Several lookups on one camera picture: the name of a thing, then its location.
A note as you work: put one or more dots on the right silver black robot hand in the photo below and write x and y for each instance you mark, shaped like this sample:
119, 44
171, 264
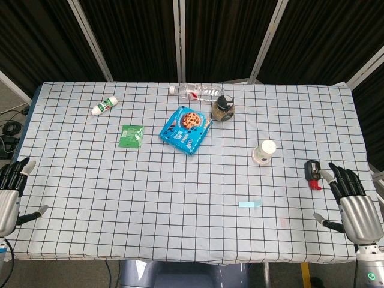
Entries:
358, 216

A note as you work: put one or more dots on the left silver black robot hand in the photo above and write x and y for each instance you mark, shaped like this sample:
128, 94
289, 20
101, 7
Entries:
10, 198

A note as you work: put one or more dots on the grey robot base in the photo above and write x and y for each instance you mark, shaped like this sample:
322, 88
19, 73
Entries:
180, 279

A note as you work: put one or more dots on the black power adapter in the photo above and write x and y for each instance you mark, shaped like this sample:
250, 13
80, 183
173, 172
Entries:
6, 147

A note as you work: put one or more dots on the black device with red tip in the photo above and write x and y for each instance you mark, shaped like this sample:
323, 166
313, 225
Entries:
312, 171

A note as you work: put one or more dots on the black folding screen panel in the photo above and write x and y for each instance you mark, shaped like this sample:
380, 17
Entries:
135, 36
39, 39
324, 39
375, 120
225, 36

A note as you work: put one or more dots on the metal table leg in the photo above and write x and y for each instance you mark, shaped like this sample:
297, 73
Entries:
266, 276

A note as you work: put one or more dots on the white bottle with green label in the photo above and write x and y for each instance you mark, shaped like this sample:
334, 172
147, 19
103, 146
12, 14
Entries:
103, 106

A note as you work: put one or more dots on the green foil packet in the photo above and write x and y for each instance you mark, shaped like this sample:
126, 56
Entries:
131, 136

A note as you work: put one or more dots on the blue checkered tablecloth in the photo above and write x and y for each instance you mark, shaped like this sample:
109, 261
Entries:
180, 210

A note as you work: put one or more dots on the spice jar with black lid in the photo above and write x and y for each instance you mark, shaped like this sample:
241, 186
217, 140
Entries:
222, 112

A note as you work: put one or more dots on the blue cookie box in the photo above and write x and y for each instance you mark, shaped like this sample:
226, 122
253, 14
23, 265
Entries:
183, 132

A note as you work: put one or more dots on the clear plastic water bottle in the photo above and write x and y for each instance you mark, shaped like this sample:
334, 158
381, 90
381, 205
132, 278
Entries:
204, 93

